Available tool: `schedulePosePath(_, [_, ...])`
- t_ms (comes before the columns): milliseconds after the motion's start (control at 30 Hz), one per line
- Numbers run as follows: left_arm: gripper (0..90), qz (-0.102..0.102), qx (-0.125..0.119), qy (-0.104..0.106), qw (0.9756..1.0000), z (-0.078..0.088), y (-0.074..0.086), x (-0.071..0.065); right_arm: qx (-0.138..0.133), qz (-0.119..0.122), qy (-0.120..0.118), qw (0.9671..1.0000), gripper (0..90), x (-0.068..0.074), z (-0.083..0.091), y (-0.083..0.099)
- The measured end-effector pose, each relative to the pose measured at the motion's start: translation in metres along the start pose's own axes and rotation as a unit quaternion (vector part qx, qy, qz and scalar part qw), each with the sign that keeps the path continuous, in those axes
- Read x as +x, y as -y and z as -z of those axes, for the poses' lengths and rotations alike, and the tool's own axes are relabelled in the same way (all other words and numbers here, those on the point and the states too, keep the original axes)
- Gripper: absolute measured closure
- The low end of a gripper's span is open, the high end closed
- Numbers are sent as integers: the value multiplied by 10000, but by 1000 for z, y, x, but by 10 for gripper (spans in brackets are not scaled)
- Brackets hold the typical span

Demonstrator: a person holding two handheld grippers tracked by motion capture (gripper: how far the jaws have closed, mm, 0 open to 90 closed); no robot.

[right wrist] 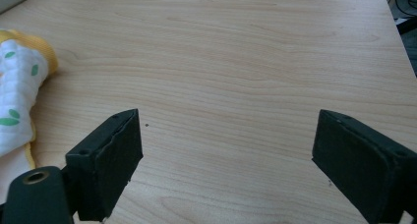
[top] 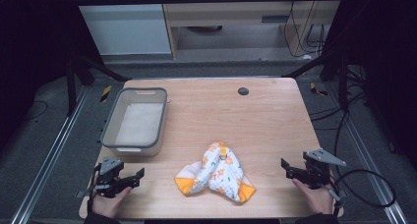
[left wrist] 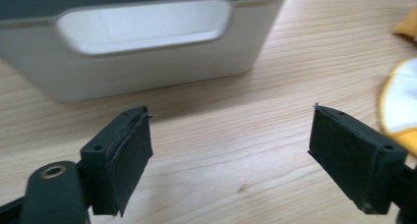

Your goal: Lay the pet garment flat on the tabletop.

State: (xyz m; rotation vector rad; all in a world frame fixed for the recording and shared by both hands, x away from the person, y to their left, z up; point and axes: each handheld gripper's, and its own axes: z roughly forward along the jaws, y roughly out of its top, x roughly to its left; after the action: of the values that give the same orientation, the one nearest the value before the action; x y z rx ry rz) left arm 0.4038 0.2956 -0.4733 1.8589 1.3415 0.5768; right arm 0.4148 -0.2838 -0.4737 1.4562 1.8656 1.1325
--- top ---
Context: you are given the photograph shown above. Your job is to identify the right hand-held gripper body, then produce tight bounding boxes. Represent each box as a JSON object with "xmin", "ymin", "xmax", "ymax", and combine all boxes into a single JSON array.
[{"xmin": 302, "ymin": 147, "xmax": 347, "ymax": 208}]

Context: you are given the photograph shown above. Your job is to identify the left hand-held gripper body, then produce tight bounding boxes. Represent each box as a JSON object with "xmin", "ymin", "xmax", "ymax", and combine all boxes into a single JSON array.
[{"xmin": 76, "ymin": 155, "xmax": 132, "ymax": 199}]

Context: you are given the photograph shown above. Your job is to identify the person's left hand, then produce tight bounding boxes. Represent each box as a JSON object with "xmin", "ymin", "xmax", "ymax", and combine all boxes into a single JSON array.
[{"xmin": 91, "ymin": 186, "xmax": 133, "ymax": 219}]

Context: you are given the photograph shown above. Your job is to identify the person's right hand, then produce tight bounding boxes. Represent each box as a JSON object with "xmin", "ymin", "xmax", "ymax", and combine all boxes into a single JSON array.
[{"xmin": 291, "ymin": 178, "xmax": 334, "ymax": 216}]

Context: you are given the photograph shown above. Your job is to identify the white bin with grey rim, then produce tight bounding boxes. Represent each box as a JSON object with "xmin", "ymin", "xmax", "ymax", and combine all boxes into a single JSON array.
[{"xmin": 99, "ymin": 86, "xmax": 169, "ymax": 158}]

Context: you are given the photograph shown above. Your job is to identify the white orange quilted oven mitt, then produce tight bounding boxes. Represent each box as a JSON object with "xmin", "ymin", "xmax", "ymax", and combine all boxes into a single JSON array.
[{"xmin": 174, "ymin": 140, "xmax": 257, "ymax": 204}]

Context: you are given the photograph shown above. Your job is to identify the yellow black floor tape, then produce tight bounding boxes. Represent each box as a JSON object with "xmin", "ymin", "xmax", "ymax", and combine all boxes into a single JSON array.
[
  {"xmin": 309, "ymin": 82, "xmax": 329, "ymax": 97},
  {"xmin": 99, "ymin": 84, "xmax": 113, "ymax": 103}
]

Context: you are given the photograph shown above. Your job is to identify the black metal stand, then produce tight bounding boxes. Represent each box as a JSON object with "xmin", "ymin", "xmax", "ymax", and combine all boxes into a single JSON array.
[
  {"xmin": 282, "ymin": 49, "xmax": 351, "ymax": 114},
  {"xmin": 63, "ymin": 51, "xmax": 133, "ymax": 118}
]

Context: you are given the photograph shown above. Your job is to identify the black curtain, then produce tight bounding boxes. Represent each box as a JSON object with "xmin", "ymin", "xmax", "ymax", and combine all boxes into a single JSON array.
[
  {"xmin": 323, "ymin": 0, "xmax": 417, "ymax": 169},
  {"xmin": 0, "ymin": 0, "xmax": 105, "ymax": 153}
]

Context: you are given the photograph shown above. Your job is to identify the white cabinet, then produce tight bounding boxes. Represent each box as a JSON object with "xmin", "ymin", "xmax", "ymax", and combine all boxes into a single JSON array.
[{"xmin": 69, "ymin": 0, "xmax": 172, "ymax": 57}]

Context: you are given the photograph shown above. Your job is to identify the beige wooden desk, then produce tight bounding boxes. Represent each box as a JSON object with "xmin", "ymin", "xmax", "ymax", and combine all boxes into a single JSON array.
[{"xmin": 159, "ymin": 0, "xmax": 346, "ymax": 60}]

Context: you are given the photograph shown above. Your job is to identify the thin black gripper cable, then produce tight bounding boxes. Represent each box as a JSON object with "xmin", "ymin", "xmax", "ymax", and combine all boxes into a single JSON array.
[{"xmin": 86, "ymin": 164, "xmax": 101, "ymax": 216}]

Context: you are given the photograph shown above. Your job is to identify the aluminium floor rail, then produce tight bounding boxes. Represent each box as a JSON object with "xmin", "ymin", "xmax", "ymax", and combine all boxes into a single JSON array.
[
  {"xmin": 324, "ymin": 82, "xmax": 410, "ymax": 224},
  {"xmin": 9, "ymin": 85, "xmax": 90, "ymax": 224}
]

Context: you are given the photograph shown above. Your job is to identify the black floor cables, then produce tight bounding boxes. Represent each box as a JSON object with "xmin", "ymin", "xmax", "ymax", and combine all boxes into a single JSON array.
[{"xmin": 309, "ymin": 66, "xmax": 372, "ymax": 159}]

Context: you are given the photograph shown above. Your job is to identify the black looped gripper cable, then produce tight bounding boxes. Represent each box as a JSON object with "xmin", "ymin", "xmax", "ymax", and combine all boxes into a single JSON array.
[{"xmin": 332, "ymin": 168, "xmax": 397, "ymax": 209}]

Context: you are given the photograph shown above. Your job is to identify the thin black floor cable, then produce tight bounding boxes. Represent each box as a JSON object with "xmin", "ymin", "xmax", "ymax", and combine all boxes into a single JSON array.
[{"xmin": 24, "ymin": 99, "xmax": 49, "ymax": 122}]

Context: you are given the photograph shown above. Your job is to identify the black cables under desk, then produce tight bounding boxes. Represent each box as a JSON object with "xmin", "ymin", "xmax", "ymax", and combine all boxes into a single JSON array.
[{"xmin": 282, "ymin": 0, "xmax": 328, "ymax": 59}]

